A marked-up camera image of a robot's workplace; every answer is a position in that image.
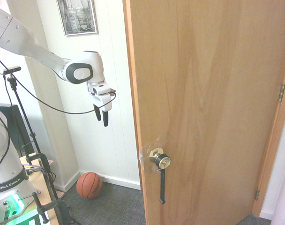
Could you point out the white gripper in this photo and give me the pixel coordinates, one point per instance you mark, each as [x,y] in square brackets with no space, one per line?
[102,100]

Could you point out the wooden door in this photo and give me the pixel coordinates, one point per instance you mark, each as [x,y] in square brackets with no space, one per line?
[273,140]
[203,93]

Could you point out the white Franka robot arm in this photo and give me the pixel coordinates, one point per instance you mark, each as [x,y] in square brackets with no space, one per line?
[23,42]

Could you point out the brass door knob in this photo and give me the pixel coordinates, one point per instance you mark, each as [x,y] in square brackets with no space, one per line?
[165,162]

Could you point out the brass door hinge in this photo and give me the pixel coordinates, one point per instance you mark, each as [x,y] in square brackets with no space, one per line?
[282,92]
[257,194]

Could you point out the clear tape patch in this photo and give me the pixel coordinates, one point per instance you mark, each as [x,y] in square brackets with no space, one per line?
[154,143]

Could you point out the white baseboard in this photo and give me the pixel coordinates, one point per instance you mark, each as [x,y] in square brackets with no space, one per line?
[119,181]

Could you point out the orange basketball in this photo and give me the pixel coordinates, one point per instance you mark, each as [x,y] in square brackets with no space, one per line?
[89,185]

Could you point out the black screw clamp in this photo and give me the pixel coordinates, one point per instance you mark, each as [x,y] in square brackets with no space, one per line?
[45,161]
[42,211]

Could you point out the framed black-and-white picture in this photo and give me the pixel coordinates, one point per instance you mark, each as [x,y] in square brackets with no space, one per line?
[77,16]

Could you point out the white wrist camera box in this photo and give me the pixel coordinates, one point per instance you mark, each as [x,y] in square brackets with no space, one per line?
[100,89]

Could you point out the black camera stand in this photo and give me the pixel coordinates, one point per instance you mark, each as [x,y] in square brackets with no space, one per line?
[23,112]

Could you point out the black exterior camera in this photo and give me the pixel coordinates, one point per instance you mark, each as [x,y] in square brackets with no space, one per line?
[13,69]

